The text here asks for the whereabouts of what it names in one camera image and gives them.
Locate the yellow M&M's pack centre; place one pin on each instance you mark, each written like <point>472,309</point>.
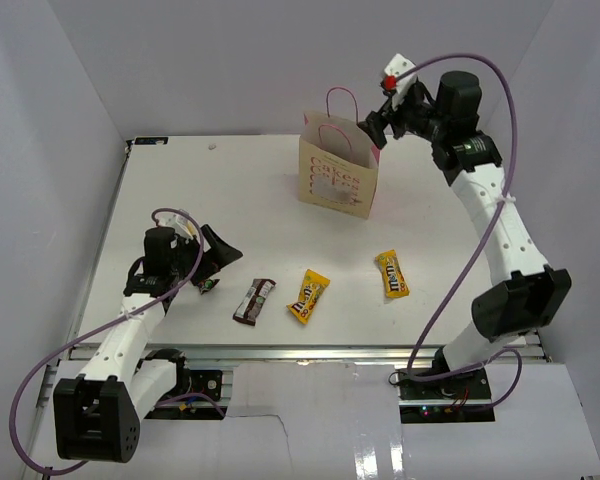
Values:
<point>313,287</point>

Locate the brown chocolate bar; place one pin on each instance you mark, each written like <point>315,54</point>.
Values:
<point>252,304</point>

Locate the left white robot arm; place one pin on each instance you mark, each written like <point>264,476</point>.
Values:
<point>97,414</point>

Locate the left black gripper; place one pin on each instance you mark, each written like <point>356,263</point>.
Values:
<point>217,257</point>

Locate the yellow M&M's pack right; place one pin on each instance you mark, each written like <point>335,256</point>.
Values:
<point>395,285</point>

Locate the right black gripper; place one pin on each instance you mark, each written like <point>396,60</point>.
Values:
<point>376,123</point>

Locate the purple M&M's pack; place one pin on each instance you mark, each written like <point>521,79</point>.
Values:
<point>205,286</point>

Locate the beige pink paper bag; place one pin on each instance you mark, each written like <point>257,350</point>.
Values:
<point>338,164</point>

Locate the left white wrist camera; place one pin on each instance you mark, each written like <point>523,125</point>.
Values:
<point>181,225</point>

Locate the yellow m&m's pack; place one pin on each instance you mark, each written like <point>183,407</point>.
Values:
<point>313,287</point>
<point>395,285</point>

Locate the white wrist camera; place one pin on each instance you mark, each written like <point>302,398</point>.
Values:
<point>181,225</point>
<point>395,82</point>

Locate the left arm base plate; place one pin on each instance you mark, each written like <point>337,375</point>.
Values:
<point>199,385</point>

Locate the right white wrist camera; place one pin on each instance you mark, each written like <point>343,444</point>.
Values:
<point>395,82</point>

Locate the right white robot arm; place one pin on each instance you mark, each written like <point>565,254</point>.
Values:
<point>525,291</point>

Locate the left blue table label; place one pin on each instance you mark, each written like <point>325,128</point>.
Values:
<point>150,141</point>

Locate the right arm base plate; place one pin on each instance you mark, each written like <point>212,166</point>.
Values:
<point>466,398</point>

